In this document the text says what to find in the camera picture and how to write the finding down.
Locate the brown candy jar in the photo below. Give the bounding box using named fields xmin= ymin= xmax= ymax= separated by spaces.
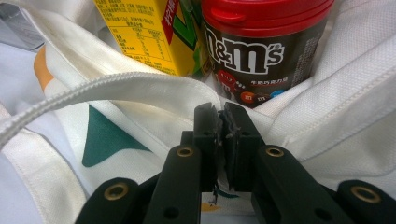
xmin=200 ymin=0 xmax=335 ymax=109

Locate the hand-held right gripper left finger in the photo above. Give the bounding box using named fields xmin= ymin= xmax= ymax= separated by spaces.
xmin=180 ymin=102 xmax=223 ymax=192

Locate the white tote bag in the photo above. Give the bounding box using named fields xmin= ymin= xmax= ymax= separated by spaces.
xmin=0 ymin=0 xmax=396 ymax=224

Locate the yellow drink carton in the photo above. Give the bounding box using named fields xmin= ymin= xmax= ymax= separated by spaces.
xmin=92 ymin=0 xmax=216 ymax=78

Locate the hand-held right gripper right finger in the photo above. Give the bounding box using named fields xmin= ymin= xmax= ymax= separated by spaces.
xmin=222 ymin=102 xmax=265 ymax=192

